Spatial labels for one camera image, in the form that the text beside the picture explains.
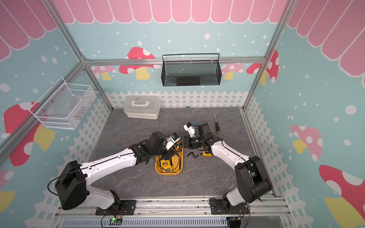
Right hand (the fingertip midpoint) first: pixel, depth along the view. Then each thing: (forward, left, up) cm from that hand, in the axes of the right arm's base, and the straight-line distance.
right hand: (178, 144), depth 81 cm
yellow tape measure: (-3, 0, 0) cm, 3 cm away
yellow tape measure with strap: (0, -17, -14) cm, 22 cm away
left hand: (-2, +3, -3) cm, 5 cm away
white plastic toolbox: (+34, +28, -3) cm, 45 cm away
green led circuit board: (-35, +33, -18) cm, 51 cm away
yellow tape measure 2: (-6, +9, -13) cm, 17 cm away
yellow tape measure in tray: (-10, +7, -13) cm, 18 cm away
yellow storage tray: (-3, +1, -16) cm, 16 cm away
